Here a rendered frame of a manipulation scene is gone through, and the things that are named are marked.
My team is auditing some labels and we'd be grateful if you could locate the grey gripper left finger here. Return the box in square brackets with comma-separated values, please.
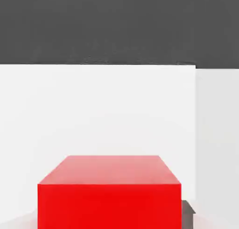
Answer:
[0, 207, 38, 229]

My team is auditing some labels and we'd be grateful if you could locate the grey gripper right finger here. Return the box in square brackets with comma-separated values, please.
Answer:
[181, 200, 239, 229]

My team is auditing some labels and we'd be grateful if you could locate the small red cube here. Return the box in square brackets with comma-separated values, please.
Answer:
[37, 155, 182, 229]

